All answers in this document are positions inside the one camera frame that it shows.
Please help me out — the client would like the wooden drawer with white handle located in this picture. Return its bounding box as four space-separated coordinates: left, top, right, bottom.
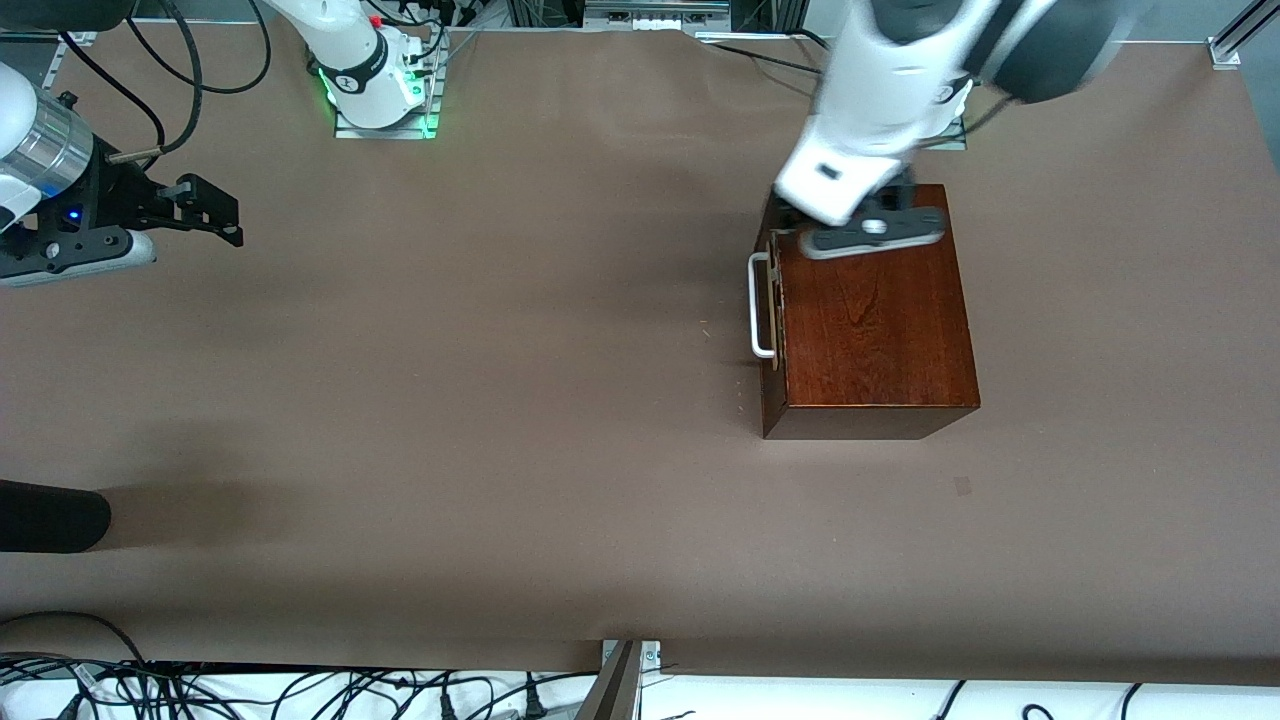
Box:
748 225 791 401

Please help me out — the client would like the dark brown wooden cabinet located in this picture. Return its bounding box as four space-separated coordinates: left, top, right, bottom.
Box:
758 183 982 442

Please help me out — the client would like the grey socket strip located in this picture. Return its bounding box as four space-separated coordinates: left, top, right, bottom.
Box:
583 0 733 33

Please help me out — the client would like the brown paper table cover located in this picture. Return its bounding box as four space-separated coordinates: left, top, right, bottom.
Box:
0 22 1280 689

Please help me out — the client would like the black cylinder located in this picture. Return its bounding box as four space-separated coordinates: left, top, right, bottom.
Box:
0 479 113 554

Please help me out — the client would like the aluminium corner profile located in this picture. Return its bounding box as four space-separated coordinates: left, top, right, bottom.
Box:
1208 0 1280 70

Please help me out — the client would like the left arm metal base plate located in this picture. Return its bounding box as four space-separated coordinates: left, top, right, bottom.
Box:
920 113 969 151

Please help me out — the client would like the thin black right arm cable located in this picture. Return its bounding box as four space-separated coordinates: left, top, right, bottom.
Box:
58 30 167 153

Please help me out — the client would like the looped black cable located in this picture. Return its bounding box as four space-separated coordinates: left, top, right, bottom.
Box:
125 0 274 96

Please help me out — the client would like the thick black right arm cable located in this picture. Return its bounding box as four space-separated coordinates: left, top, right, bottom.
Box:
105 0 207 164

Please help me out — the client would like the aluminium frame rail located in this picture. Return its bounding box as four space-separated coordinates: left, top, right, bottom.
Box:
40 28 101 96

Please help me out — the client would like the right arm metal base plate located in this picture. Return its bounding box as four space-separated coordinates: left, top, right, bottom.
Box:
333 28 443 140

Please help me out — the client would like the long thin black cable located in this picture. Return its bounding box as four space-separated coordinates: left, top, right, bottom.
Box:
700 38 829 75

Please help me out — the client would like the black frame post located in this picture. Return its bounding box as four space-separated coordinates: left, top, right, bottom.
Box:
730 0 809 36

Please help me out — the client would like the arched black cable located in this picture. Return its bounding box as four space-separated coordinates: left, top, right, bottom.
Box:
0 610 151 669

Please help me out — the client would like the silver metal bracket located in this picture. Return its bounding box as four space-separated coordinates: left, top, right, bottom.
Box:
600 640 663 676

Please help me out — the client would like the dark metal post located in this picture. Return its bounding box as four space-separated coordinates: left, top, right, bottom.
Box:
573 640 644 720

